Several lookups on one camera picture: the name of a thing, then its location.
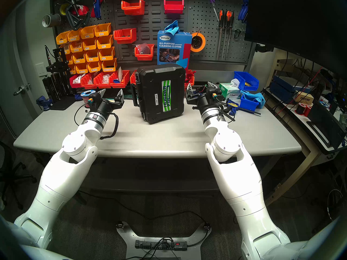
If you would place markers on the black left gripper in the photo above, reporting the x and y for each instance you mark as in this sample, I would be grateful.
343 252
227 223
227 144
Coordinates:
105 109

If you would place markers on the green cutting mat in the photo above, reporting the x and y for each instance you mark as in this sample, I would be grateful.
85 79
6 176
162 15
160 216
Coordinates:
128 97

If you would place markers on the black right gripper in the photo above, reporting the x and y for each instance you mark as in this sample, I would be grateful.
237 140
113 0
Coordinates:
199 98

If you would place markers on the blue yellow bar clamp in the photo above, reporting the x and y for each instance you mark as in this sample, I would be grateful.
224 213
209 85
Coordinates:
232 104

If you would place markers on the white green tissue box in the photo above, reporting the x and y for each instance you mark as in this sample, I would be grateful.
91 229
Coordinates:
229 91

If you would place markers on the dark blue storage crate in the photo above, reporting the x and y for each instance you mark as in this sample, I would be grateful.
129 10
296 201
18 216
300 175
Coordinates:
282 88

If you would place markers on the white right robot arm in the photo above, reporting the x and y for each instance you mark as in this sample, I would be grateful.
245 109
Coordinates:
238 181

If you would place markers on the black office chair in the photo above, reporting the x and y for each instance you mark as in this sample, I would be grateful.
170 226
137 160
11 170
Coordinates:
27 178

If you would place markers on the small blue plastic bin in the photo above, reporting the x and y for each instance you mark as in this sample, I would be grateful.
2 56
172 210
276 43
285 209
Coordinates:
248 104

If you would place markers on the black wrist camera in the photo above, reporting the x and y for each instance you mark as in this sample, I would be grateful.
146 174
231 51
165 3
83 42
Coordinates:
94 97
212 93

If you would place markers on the small cardboard box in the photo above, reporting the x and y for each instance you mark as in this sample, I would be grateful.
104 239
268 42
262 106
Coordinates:
305 98

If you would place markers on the orange plastic bin with bag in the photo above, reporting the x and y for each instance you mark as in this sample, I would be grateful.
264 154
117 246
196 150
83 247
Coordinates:
143 57

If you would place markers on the red plastic bin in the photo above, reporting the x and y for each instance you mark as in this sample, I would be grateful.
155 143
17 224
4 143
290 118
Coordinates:
173 8

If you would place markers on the yellow storage bins rack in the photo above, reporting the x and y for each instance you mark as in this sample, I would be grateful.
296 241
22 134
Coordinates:
108 15

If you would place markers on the orange black screwdriver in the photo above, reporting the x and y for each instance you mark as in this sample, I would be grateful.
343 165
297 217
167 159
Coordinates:
221 17
227 17
232 17

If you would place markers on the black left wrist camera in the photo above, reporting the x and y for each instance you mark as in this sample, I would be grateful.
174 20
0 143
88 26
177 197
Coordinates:
94 97

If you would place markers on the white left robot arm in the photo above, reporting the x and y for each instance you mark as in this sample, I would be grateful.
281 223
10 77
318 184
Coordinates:
67 175

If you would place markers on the black monitor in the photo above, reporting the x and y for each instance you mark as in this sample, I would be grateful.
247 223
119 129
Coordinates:
292 18

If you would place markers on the yellow tape roll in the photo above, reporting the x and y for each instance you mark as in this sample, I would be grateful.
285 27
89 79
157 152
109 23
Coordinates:
63 9

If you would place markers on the grey gear puller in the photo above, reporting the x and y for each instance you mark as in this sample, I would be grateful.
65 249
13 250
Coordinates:
71 18

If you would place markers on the grey pegboard panel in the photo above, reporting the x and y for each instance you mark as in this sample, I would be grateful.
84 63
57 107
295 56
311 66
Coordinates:
200 15

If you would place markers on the red parts bin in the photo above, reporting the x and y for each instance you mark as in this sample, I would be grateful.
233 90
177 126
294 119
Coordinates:
119 84
86 84
191 78
100 84
133 78
73 84

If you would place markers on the blue microfiber cloth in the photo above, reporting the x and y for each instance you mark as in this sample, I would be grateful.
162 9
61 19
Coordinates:
257 97

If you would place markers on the black metal tool stand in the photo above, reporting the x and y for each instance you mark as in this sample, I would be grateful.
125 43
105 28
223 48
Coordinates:
58 82

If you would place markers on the small blue vise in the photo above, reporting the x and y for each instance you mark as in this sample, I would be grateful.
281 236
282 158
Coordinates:
44 103

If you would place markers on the blue cloth in dispenser box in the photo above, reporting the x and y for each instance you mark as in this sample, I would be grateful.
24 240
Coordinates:
172 28

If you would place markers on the yellow parts bin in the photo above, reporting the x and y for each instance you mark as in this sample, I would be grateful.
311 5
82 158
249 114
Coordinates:
106 55
102 32
66 49
89 45
70 60
94 68
76 48
79 59
92 57
87 34
61 39
81 70
73 37
104 43
72 70
109 67

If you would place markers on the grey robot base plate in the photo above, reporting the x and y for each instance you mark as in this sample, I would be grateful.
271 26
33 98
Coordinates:
130 236

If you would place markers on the black power strip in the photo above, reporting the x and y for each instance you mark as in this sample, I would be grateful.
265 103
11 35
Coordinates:
151 245

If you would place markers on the black base caster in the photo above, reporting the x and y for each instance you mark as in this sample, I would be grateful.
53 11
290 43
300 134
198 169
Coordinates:
119 225
207 226

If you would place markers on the black flat tray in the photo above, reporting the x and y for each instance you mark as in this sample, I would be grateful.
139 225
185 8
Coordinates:
325 126

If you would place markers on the orange tape reel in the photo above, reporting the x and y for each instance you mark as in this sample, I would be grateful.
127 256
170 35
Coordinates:
203 43

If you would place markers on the large red wall bins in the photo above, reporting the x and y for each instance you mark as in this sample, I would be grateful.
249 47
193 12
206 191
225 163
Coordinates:
154 21

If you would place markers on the black plastic tool box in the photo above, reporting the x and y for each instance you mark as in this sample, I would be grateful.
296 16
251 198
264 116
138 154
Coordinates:
154 91

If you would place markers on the beige side desk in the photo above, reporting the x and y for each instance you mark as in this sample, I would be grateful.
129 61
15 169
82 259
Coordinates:
298 175

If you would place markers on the blue cleaning cloths box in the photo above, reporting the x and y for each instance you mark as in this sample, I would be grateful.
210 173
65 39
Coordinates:
173 48

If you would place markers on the white light switch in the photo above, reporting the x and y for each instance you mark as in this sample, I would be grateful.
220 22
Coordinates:
40 70

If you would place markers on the grey workbench lower shelf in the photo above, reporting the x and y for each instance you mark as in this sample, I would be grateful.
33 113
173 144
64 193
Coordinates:
162 178

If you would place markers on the large blue plastic bin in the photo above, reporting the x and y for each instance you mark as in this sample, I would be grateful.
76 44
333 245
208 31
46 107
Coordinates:
250 81

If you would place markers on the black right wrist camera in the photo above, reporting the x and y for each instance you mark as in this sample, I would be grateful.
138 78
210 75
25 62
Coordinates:
212 93

